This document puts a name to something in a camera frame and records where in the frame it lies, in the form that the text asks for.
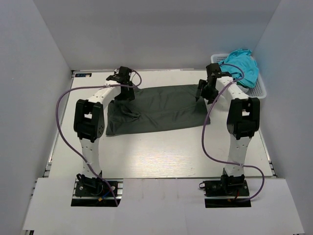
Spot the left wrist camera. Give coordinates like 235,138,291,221
114,66,133,83

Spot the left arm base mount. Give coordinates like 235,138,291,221
71,179,117,207

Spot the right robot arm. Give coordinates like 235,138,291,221
196,76,260,184

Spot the white plastic basket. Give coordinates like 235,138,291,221
211,53,267,99

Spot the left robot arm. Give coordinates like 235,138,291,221
74,71,134,178

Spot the turquoise t shirt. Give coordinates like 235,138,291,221
219,49,259,89

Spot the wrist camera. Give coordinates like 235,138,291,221
206,63,222,79
114,66,133,83

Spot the dark label sticker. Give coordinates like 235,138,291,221
74,73,92,77

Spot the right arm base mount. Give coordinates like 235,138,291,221
199,180,251,209

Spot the dark grey t shirt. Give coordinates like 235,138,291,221
106,85,207,136

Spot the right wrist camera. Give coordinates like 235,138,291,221
206,63,222,79

